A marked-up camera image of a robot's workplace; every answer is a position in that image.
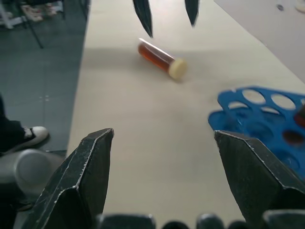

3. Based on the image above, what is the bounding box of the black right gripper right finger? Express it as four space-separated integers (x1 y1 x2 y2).
213 130 305 229

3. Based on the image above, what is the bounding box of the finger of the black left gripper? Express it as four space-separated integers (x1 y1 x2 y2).
132 0 154 39
184 0 199 29

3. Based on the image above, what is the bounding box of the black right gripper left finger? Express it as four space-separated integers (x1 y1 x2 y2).
22 128 115 229

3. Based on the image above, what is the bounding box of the red test tube cream cap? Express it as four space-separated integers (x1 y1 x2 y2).
137 38 188 80

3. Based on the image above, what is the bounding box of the blue test tube rack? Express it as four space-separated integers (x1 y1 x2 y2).
208 85 305 181

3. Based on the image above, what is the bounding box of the dark red test tube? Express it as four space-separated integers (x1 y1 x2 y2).
283 100 305 146

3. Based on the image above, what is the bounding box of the silver robot body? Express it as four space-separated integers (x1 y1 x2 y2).
0 149 68 212

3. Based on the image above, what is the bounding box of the black and white sneaker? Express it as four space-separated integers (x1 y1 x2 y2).
4 125 50 153

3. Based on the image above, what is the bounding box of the black trouser leg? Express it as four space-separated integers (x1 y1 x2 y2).
0 94 27 156

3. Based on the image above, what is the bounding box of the black metal chair frame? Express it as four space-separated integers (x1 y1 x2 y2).
16 0 92 49

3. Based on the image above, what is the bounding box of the white metal frame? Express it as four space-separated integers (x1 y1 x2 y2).
0 10 27 30

